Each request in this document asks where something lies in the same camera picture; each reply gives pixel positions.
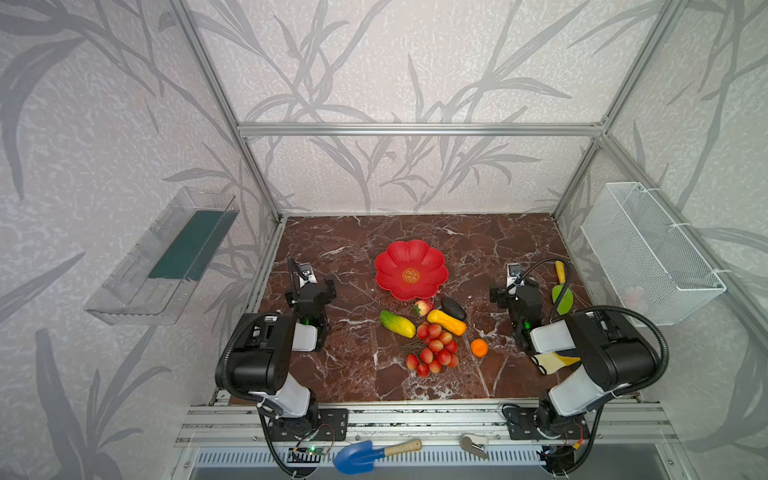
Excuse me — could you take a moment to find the fake orange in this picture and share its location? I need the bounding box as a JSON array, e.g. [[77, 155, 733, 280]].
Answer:
[[470, 339, 489, 358]]

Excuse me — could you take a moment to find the yellow orange fake fruit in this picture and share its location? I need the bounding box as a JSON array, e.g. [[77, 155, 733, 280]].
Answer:
[[427, 309, 467, 336]]

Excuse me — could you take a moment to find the dark fake avocado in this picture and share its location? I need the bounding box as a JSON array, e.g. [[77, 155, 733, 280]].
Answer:
[[440, 296, 467, 322]]

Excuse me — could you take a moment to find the red fake grape bunch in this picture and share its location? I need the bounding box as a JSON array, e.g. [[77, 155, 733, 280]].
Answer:
[[405, 322, 459, 377]]

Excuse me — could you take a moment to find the green yellow fake mango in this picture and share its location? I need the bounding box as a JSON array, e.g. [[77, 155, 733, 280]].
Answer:
[[379, 310, 416, 339]]

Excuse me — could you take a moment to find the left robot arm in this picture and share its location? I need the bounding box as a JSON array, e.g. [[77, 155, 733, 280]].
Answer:
[[215, 278, 336, 424]]

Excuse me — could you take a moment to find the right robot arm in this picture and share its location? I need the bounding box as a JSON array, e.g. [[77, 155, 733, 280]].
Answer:
[[489, 283, 670, 440]]

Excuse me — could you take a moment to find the red flower-shaped fruit bowl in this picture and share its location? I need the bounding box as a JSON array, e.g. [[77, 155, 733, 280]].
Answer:
[[374, 239, 449, 301]]

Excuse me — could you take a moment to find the green garden trowel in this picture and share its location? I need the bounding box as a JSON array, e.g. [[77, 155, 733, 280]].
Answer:
[[551, 260, 574, 316]]

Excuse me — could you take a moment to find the yellow white cloth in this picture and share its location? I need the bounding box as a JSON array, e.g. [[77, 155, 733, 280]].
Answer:
[[531, 352, 581, 376]]

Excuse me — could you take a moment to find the small grey metal clip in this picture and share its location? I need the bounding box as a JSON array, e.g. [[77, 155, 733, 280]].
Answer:
[[460, 434, 489, 460]]

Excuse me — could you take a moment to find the blue garden trowel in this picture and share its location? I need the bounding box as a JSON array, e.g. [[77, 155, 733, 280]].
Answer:
[[333, 439, 423, 475]]

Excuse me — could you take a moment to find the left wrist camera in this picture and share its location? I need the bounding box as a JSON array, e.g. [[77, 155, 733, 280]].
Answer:
[[298, 263, 317, 287]]

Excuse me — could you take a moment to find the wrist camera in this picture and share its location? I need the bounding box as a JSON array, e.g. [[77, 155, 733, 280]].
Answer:
[[298, 263, 317, 287], [505, 263, 524, 289]]

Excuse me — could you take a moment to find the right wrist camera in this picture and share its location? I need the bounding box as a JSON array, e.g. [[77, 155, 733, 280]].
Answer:
[[505, 263, 524, 289]]

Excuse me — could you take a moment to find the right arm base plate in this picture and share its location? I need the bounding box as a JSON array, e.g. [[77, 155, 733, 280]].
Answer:
[[501, 402, 590, 441]]

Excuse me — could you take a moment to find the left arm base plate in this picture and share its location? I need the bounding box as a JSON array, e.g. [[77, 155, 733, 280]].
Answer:
[[266, 407, 349, 442]]

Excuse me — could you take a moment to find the white wire basket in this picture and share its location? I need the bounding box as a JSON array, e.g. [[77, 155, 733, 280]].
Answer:
[[581, 182, 726, 326]]

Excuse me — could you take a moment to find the aluminium front rail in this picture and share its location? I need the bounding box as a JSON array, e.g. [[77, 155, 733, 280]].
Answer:
[[174, 399, 680, 448]]

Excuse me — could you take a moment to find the clear plastic wall tray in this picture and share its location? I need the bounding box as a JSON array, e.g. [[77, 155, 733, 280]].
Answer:
[[85, 187, 240, 326]]

